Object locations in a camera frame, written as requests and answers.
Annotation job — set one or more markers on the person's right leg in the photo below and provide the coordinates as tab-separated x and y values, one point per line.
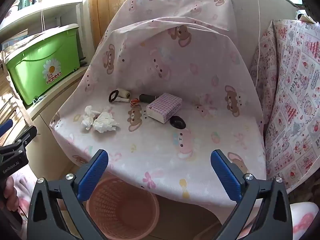
305	220

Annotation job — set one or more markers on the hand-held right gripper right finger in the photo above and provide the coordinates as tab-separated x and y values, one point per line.
225	177

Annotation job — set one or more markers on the black plastic spoon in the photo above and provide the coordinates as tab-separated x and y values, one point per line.
178	123

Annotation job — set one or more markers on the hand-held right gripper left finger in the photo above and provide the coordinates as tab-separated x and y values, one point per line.
92	176

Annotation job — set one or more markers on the white shelf unit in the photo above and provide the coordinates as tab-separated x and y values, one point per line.
50	10

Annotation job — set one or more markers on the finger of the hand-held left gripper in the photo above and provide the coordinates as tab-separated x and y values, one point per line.
26	137
6	127

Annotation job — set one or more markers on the pink bear print cloth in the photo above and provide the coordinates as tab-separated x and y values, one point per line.
162	80

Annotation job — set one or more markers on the pink plastic basket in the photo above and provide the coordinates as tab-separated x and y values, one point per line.
125	210

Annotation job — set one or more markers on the green plastic storage box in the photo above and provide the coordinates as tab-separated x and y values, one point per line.
37	55

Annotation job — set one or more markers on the person's left leg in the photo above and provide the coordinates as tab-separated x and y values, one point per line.
22	187

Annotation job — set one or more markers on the cream thread spool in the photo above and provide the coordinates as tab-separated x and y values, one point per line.
123	93

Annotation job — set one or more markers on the wooden door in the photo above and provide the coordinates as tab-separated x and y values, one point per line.
110	2

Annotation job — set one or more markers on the small white paper roll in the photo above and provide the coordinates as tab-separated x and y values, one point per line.
122	100

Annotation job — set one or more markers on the purple checkered tissue pack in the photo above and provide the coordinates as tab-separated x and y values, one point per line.
163	107

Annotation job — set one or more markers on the orange striped wrapper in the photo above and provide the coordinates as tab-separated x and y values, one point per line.
135	102

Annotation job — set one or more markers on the black coffee sachet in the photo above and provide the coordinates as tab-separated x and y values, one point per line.
147	97

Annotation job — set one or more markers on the person's left hand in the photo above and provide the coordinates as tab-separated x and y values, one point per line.
11	192

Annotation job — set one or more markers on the white tissue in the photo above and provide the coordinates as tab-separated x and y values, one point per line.
105	123
87	116

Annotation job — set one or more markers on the pink patchwork print quilt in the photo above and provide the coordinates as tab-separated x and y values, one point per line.
292	105

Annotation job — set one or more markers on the person's leg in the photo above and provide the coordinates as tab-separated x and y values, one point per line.
22	187
305	220

